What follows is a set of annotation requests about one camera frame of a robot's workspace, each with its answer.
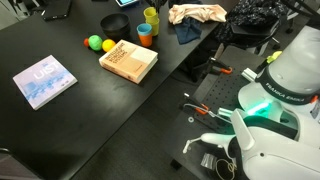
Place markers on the orange plastic cup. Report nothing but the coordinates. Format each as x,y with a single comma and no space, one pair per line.
146,40

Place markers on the light blue plastic cup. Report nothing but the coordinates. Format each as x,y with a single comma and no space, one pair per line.
144,29

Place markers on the yellow plastic cup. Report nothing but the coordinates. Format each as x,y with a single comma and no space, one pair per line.
151,17

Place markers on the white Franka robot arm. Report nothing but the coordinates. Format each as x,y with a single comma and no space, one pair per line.
276,129

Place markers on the orange Intelligent Robotic Systems book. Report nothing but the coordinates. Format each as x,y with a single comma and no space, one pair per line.
129,60

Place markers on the black orange clamp near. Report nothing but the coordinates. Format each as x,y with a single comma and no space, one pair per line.
195,104

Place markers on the black orange clamp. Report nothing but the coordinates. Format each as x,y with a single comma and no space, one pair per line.
195,104
217,66

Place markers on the black orange clamp far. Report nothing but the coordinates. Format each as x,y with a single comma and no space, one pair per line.
217,66

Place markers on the black perforated mounting board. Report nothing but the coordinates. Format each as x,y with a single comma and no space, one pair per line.
219,92

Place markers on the dark blue cloth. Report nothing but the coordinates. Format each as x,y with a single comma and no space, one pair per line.
188,30

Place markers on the yellow ball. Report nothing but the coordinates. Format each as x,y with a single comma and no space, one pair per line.
108,44

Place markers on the black bowl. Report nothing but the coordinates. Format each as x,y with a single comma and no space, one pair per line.
116,25

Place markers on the peach pink cloth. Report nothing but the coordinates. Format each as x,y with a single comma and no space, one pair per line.
198,12

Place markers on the green ball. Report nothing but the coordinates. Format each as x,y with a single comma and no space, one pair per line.
95,42

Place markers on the small orange ball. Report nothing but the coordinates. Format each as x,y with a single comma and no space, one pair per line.
86,42

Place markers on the white tablet with screen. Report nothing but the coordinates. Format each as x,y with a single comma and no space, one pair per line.
123,3

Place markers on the light blue UIST book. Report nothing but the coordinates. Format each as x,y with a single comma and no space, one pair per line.
43,81

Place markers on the black notebook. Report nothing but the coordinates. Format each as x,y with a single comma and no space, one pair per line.
56,9

